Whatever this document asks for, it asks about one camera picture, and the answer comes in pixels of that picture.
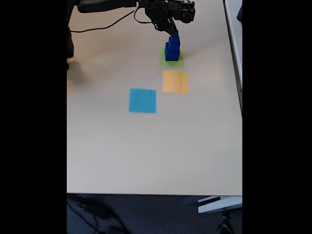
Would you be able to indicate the small blue cube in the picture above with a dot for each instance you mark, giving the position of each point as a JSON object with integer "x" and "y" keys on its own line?
{"x": 175, "y": 40}

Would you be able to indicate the medium blue cube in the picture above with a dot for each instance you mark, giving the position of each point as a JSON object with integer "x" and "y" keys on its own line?
{"x": 174, "y": 47}

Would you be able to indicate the large blue cube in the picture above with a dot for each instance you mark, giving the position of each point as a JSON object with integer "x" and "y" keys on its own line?
{"x": 170, "y": 56}

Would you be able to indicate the green paper square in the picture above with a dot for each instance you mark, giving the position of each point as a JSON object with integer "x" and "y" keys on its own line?
{"x": 162, "y": 64}

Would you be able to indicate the orange paper square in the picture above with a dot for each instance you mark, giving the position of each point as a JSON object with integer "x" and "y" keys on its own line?
{"x": 175, "y": 81}

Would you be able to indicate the light blue paper square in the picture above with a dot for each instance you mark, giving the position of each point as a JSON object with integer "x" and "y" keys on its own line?
{"x": 142, "y": 101}

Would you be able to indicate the dark blue object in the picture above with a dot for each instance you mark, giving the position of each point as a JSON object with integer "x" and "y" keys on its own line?
{"x": 240, "y": 14}

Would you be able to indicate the white table foot bar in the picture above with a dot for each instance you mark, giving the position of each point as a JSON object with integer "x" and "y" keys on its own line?
{"x": 219, "y": 206}

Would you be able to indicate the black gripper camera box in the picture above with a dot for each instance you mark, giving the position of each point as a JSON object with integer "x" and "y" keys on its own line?
{"x": 185, "y": 12}

